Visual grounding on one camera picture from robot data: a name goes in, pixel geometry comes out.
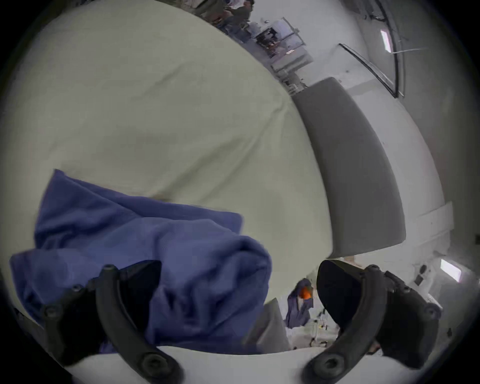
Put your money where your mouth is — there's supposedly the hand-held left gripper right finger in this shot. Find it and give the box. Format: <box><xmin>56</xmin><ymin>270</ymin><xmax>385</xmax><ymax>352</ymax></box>
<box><xmin>303</xmin><ymin>259</ymin><xmax>442</xmax><ymax>383</ymax></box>

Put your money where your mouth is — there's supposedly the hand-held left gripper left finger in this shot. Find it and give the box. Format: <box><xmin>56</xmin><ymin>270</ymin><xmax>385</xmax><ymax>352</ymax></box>
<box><xmin>40</xmin><ymin>260</ymin><xmax>184</xmax><ymax>384</ymax></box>

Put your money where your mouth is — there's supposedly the dark blue shirt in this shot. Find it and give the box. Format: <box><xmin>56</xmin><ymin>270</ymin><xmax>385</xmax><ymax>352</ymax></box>
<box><xmin>10</xmin><ymin>169</ymin><xmax>272</xmax><ymax>355</ymax></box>

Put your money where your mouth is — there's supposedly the grey padded headboard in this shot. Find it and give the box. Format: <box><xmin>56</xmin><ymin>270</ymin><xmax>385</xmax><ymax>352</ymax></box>
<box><xmin>292</xmin><ymin>77</ymin><xmax>407</xmax><ymax>260</ymax></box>

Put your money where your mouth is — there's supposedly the bed with pale green sheet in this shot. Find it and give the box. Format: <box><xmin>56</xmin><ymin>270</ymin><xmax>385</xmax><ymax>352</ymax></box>
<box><xmin>0</xmin><ymin>0</ymin><xmax>334</xmax><ymax>355</ymax></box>

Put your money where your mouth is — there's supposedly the white shelf with items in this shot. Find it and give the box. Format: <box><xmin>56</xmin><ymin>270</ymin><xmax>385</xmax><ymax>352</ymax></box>
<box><xmin>253</xmin><ymin>16</ymin><xmax>313</xmax><ymax>74</ymax></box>

